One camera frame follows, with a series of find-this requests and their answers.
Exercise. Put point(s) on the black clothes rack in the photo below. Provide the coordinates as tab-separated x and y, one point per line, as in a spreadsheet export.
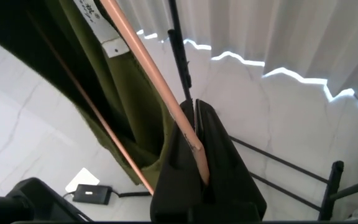
182	62

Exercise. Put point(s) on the black power adapter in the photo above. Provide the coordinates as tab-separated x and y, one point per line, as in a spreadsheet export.
92	194

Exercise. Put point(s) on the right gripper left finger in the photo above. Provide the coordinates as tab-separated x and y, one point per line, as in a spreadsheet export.
166	193

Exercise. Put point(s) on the green printed shirt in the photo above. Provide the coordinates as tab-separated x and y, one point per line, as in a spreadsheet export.
126	93

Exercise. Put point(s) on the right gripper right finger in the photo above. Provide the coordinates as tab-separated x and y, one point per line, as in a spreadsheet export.
244	199

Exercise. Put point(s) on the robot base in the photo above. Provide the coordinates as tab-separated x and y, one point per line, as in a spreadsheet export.
36	202

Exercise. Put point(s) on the pink clothes hanger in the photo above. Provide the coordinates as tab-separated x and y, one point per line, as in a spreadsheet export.
151	71

